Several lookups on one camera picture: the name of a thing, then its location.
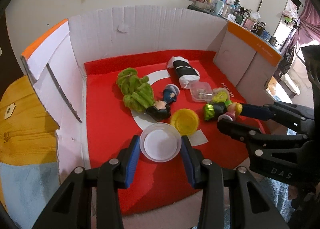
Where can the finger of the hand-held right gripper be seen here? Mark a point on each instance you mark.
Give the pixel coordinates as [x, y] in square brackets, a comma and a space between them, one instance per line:
[237, 126]
[252, 110]

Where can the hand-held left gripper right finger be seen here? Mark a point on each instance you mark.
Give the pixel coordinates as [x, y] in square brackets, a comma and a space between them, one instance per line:
[187, 159]

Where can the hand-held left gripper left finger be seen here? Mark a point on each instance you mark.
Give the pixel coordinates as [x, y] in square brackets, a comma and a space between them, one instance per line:
[132, 159]

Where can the blonde pink dress figurine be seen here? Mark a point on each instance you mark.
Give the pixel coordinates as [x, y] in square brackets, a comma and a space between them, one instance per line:
[236, 108]

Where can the green yellow toy figure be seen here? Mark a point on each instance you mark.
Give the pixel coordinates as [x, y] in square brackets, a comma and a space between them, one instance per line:
[217, 108]

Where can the clear round plastic lid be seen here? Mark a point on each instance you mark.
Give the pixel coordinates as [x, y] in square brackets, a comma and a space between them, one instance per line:
[160, 143]

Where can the yellow and white chenille flower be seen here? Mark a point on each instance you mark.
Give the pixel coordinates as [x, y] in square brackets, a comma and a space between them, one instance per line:
[220, 96]

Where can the yellow bottle cap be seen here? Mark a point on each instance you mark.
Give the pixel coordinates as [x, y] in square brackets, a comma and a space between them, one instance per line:
[185, 121]

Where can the small clear plastic container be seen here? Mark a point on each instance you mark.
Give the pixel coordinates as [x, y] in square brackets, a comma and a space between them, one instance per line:
[200, 93]

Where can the black-haired blue dress figurine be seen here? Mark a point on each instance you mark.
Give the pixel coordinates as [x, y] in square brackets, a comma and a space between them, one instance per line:
[170, 96]

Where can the green chenille scrunchie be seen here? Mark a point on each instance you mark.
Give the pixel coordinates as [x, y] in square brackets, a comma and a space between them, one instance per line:
[140, 94]
[127, 79]

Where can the black and white cloth roll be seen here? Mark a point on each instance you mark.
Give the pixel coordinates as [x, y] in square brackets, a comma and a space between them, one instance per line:
[185, 69]

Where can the orange and white cardboard box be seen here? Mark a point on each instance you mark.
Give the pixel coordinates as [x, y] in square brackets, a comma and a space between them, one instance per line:
[150, 31]

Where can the red shopping bag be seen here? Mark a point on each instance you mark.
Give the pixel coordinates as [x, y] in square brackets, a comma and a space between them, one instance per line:
[105, 119]

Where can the row of bottles and jars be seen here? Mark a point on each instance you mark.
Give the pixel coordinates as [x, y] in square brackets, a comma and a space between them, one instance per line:
[237, 11]

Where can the blue fluffy towel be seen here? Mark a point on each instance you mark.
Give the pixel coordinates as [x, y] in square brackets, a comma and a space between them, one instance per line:
[30, 181]

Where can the white refrigerator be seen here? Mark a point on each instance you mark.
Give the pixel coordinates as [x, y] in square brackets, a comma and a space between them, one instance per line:
[272, 7]

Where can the purple curtain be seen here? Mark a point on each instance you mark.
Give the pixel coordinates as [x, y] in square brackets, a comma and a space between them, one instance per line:
[310, 21]

